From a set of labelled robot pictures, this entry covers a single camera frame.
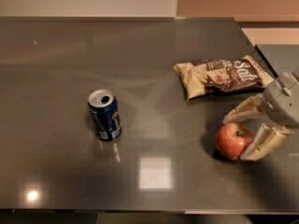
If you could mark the blue soda can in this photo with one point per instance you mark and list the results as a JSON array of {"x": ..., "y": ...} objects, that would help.
[{"x": 104, "y": 110}]

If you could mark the grey side table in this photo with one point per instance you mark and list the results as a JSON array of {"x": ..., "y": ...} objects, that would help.
[{"x": 279, "y": 58}]

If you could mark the red apple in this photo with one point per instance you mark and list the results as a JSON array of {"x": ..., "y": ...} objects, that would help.
[{"x": 232, "y": 139}]

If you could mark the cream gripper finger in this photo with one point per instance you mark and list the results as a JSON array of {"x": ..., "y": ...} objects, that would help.
[
  {"x": 267, "y": 139},
  {"x": 251, "y": 108}
]

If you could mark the brown white chip bag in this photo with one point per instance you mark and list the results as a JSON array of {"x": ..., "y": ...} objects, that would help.
[{"x": 208, "y": 76}]

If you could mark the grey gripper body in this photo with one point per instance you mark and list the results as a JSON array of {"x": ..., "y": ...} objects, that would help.
[{"x": 281, "y": 104}]

